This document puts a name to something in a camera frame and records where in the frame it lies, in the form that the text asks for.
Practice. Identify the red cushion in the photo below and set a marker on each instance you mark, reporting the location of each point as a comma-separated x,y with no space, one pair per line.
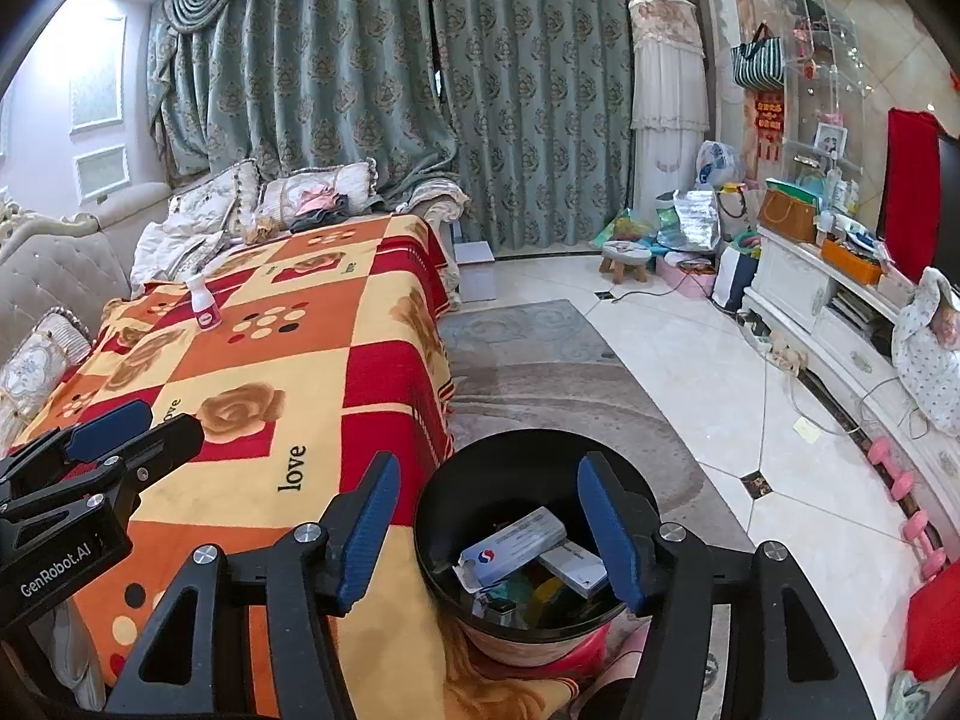
934,630

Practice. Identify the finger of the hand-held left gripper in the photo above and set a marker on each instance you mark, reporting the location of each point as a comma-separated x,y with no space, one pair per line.
172,439
112,420

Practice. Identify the pink garment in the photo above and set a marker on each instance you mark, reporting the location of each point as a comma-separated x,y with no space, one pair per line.
319,201

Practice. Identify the green patterned bag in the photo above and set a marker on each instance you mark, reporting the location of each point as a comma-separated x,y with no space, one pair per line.
630,229

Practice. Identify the lace covered air conditioner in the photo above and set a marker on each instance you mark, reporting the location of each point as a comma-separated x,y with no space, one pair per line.
667,90

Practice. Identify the person's fluffy pyjama leg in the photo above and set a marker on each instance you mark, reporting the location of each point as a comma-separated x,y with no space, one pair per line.
495,697

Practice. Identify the striped tote bag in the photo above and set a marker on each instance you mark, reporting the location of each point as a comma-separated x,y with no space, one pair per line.
757,64

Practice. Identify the white power strip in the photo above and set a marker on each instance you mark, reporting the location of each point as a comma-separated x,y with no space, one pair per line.
780,356

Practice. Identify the white plastic bag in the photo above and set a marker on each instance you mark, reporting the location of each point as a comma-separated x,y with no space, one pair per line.
716,165

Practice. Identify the orange box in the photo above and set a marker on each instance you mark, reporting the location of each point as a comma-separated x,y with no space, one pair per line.
851,262

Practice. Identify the navy white bag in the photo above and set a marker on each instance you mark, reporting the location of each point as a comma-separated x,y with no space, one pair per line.
731,277

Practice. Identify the small round stool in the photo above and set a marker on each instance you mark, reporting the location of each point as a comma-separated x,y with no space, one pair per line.
626,251

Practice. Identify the black trash bin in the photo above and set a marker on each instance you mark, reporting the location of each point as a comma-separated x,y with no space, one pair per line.
450,510

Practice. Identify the pink storage box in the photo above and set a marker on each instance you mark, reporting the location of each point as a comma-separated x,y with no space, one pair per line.
694,283

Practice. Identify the ruffled embroidered pillow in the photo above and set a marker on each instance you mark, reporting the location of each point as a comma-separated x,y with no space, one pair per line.
345,180

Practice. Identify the silver insulated bag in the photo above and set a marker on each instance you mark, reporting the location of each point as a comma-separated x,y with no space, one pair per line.
697,221

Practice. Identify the black television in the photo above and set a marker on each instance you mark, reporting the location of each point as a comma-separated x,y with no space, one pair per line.
949,210

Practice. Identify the white dotted cloth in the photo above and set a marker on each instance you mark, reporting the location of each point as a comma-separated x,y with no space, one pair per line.
926,367

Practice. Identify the yellow paper note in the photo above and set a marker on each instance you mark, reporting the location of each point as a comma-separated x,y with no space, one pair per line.
808,429

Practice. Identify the red orange printed blanket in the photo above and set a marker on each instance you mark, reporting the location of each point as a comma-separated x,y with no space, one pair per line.
247,337

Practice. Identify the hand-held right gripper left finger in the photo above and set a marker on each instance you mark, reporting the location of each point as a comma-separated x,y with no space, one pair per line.
367,540

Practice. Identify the white photo frame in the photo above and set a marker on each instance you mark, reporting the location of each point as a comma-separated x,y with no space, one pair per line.
830,139

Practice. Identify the grey embroidered medallion pillow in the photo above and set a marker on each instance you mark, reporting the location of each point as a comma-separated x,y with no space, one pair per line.
37,367

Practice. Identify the brown handbag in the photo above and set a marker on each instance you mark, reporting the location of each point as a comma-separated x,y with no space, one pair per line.
787,217

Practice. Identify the white box round logo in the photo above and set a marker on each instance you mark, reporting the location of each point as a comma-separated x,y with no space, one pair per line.
517,544

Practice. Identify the beige embroidered pillow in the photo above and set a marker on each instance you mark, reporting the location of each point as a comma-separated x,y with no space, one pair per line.
210,199

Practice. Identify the dark grey garment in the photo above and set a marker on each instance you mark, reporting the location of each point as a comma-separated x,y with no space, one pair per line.
322,221

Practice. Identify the glass display shelf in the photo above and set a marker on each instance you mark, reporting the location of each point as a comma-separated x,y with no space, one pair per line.
814,82

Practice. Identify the red wall ornament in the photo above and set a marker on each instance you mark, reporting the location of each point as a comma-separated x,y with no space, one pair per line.
769,120

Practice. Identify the red cloth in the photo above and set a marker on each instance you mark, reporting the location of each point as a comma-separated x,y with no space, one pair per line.
911,187

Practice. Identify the white bottle pink label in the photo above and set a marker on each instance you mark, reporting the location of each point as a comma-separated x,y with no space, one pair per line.
202,307

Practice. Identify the pink dumbbell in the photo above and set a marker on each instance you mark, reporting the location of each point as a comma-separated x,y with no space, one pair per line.
926,544
892,469

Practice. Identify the white storage box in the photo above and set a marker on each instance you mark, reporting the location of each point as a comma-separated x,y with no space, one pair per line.
476,274

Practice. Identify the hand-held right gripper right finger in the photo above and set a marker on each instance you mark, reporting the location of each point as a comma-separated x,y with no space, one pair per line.
607,540

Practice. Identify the green yellow sponge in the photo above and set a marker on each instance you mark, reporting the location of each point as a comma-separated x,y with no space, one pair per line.
541,591

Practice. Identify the white crumpled cloth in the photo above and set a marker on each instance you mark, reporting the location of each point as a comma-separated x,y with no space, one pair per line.
172,247

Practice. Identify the white television cabinet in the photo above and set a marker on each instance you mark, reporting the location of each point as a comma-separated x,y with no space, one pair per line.
795,285

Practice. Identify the plain white cardboard box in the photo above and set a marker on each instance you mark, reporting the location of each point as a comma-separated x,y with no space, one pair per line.
574,568

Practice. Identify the green patterned curtain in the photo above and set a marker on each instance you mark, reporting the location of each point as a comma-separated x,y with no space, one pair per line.
337,75

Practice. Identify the grey tufted sofa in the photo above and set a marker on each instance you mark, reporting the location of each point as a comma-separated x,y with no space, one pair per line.
52,277

